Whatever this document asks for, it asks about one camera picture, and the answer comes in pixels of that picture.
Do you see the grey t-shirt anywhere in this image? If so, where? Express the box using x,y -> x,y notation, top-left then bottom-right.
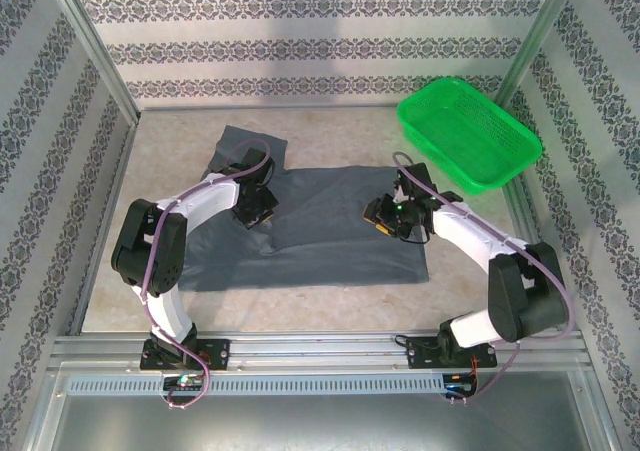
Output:
178,124 -> 431,294

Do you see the green plastic basket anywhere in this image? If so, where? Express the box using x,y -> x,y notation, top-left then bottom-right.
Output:
396,76 -> 545,197

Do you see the grey metal panel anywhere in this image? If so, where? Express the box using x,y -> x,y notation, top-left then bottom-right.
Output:
27,363 -> 616,451

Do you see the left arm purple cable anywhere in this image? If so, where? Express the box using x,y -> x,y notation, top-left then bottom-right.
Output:
140,139 -> 274,412

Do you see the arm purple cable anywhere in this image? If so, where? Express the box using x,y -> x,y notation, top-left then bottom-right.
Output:
391,151 -> 577,408
140,139 -> 274,412

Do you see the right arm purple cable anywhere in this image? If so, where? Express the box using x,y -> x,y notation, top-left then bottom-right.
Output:
391,151 -> 577,408

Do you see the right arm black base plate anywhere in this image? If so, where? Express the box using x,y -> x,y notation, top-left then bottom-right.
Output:
405,334 -> 499,371

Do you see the aluminium mounting rail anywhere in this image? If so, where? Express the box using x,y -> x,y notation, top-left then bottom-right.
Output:
48,331 -> 587,373

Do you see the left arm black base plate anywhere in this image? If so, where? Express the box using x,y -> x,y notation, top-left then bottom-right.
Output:
139,338 -> 233,372

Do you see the slotted grey cable duct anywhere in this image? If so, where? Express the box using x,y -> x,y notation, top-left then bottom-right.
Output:
66,372 -> 447,398

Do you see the aluminium frame post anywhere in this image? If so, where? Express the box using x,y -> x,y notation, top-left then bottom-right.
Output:
488,0 -> 587,118
43,0 -> 142,128

